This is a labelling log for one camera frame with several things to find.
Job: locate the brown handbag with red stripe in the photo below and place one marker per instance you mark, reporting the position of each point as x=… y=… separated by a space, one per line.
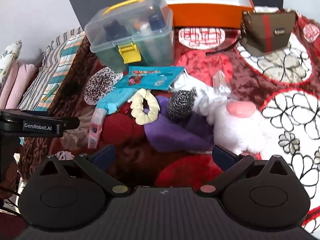
x=267 y=32

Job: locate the teal printed packet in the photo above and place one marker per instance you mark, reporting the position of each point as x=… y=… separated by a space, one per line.
x=150 y=76

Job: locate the pink folded cloth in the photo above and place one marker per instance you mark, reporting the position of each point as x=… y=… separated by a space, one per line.
x=17 y=85

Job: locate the red and white floral blanket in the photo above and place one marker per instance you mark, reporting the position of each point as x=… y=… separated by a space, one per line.
x=250 y=80

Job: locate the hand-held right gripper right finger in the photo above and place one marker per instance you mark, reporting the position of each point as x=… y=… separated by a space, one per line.
x=222 y=155

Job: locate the orange cardboard box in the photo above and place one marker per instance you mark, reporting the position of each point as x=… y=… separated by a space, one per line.
x=205 y=15

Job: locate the light blue plain packet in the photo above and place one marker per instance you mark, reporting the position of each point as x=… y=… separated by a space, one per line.
x=115 y=100

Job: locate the clear bag of toothpicks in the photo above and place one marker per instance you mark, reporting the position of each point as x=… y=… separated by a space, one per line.
x=220 y=81

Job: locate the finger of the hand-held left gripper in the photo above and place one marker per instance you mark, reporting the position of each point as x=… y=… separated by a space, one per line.
x=71 y=123

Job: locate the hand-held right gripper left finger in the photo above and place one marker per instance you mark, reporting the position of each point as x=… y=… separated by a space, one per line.
x=103 y=153

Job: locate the striped checked cloth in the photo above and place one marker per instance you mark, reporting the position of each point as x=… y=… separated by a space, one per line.
x=55 y=65

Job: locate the white plush toy pink nose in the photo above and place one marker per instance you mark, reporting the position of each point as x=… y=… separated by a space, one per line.
x=235 y=132

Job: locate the cream fabric scrunchie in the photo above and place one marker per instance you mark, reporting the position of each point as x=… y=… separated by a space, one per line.
x=138 y=110

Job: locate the pink small packet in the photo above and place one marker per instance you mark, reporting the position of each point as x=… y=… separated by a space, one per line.
x=96 y=127

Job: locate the floral pillow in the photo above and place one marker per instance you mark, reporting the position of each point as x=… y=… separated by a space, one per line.
x=8 y=55

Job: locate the purple fleece cloth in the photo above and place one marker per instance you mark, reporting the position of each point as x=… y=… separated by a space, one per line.
x=170 y=137

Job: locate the brown patterned blanket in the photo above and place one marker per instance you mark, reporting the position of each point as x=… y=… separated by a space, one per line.
x=75 y=80

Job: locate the clear plastic toolbox yellow latch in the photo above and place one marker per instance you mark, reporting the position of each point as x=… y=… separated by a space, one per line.
x=130 y=30

